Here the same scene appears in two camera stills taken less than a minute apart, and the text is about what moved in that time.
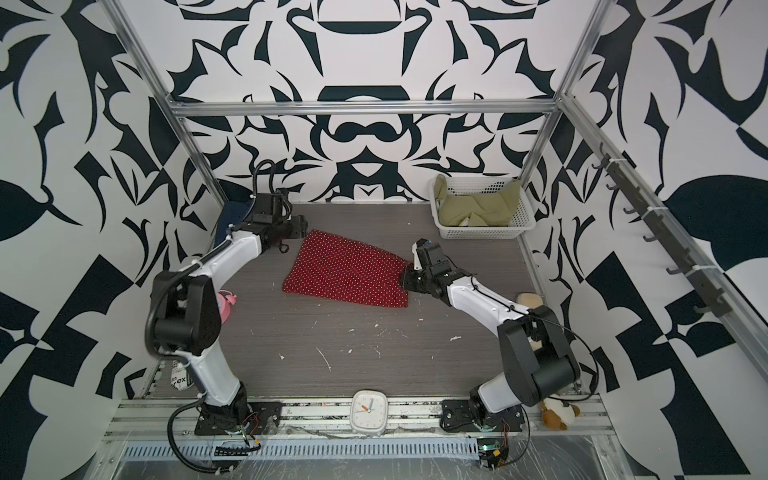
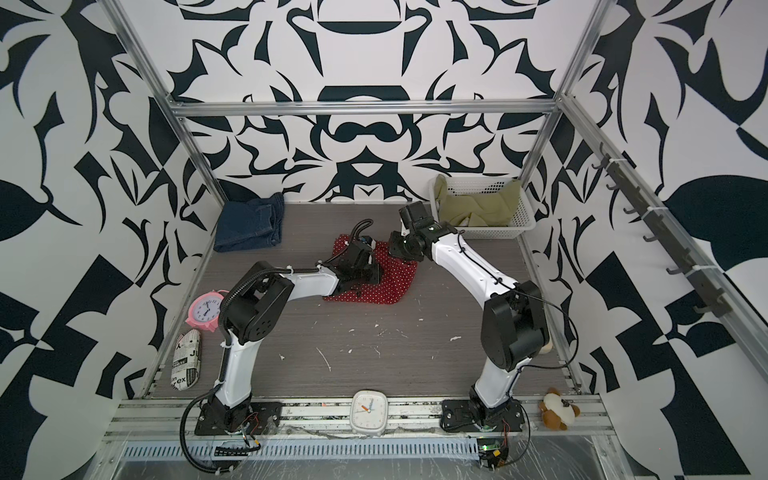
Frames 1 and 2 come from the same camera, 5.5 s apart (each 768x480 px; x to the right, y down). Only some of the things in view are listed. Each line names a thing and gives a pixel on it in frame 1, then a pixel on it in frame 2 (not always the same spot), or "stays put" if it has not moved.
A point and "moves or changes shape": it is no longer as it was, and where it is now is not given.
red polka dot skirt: x=331 y=265 moves or changes shape
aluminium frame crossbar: x=201 y=108 stays put
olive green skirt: x=494 y=208 stays put
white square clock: x=369 y=413 stays put
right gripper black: x=408 y=282 → x=395 y=247
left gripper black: x=289 y=228 → x=369 y=271
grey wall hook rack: x=701 y=278 stays put
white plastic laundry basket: x=478 y=186 stays put
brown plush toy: x=558 y=415 stays put
